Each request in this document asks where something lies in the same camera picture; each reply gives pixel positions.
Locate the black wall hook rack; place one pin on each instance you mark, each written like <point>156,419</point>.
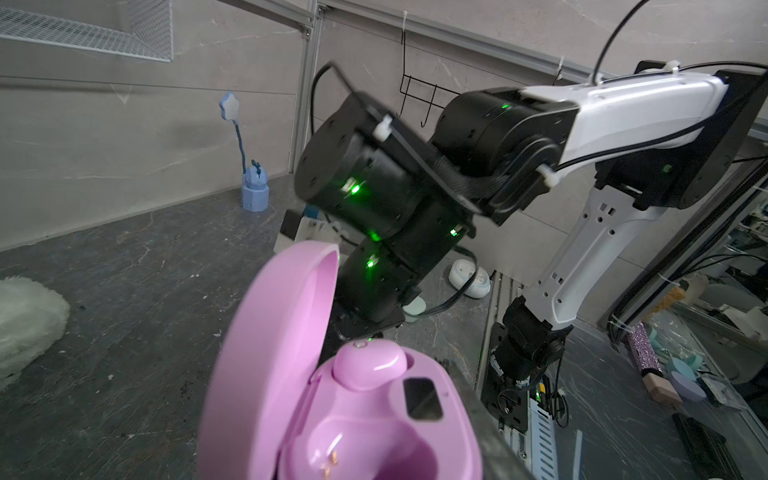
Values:
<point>430,95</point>

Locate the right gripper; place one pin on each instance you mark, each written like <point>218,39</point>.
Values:
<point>372,286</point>

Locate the white plush dog brown shirt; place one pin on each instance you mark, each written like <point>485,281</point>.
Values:
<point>33,318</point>

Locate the mint green charging case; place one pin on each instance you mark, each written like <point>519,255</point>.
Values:
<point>415,308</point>

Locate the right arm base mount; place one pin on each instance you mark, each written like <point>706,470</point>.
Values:
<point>516,390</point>

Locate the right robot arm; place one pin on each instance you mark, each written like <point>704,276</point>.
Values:
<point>659,138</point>

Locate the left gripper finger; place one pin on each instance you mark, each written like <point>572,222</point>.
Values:
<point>499,461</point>

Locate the white wire wall basket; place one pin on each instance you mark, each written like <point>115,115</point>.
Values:
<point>148,34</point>

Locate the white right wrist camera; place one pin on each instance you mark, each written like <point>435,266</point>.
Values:
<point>296,227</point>

